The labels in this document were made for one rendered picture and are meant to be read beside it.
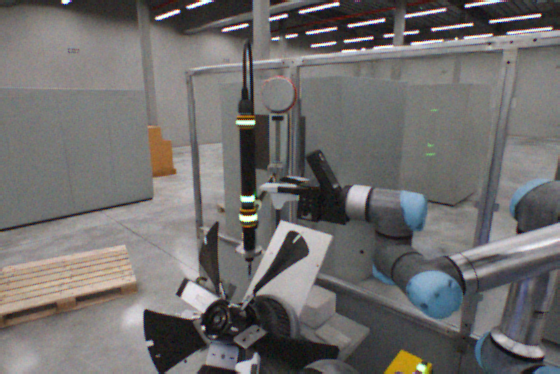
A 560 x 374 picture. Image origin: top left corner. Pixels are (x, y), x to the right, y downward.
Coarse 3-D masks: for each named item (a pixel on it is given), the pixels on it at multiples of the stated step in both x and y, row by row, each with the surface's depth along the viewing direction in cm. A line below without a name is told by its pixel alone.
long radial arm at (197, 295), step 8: (192, 288) 134; (200, 288) 132; (184, 296) 134; (192, 296) 132; (200, 296) 130; (208, 296) 128; (216, 296) 127; (192, 304) 130; (200, 304) 128; (208, 304) 126
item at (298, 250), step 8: (288, 232) 116; (296, 232) 110; (296, 240) 105; (304, 240) 101; (280, 248) 114; (288, 248) 105; (296, 248) 101; (304, 248) 98; (280, 256) 106; (288, 256) 101; (296, 256) 98; (304, 256) 96; (272, 264) 110; (280, 264) 101; (288, 264) 98; (272, 272) 101; (280, 272) 98; (264, 280) 102; (256, 288) 102
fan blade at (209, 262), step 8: (216, 224) 121; (208, 232) 126; (216, 232) 119; (208, 240) 124; (216, 240) 117; (200, 248) 131; (208, 248) 123; (216, 248) 116; (200, 256) 131; (208, 256) 122; (216, 256) 115; (208, 264) 123; (216, 264) 114; (208, 272) 124; (216, 272) 113; (216, 280) 112; (216, 288) 116
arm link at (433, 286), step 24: (504, 240) 60; (528, 240) 59; (552, 240) 58; (408, 264) 60; (432, 264) 58; (456, 264) 57; (480, 264) 57; (504, 264) 57; (528, 264) 57; (552, 264) 58; (408, 288) 57; (432, 288) 53; (456, 288) 54; (480, 288) 57; (432, 312) 54
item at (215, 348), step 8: (216, 344) 101; (224, 344) 102; (208, 352) 100; (216, 352) 101; (224, 352) 101; (232, 352) 102; (208, 360) 99; (216, 360) 100; (224, 360) 100; (232, 360) 101; (232, 368) 100
